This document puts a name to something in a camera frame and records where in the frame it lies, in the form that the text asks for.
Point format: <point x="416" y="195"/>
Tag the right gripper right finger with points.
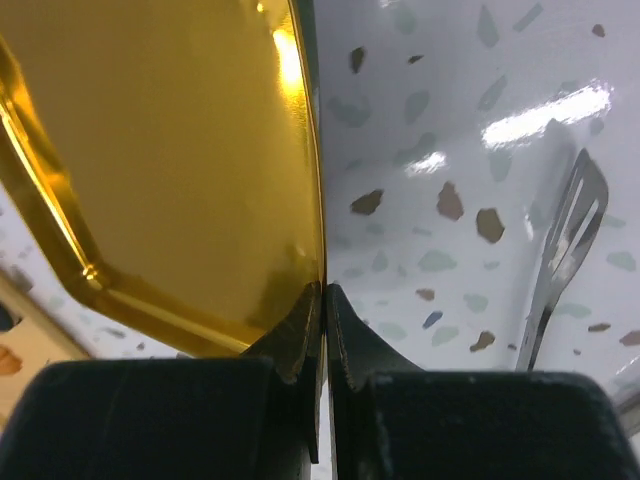
<point x="393" y="420"/>

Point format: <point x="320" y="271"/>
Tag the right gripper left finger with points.
<point x="254" y="416"/>

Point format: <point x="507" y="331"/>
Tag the gold tin lid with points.
<point x="164" y="156"/>

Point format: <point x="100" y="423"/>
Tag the metal tongs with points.
<point x="575" y="225"/>

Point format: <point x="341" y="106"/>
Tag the yellow plastic tray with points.
<point x="30" y="342"/>

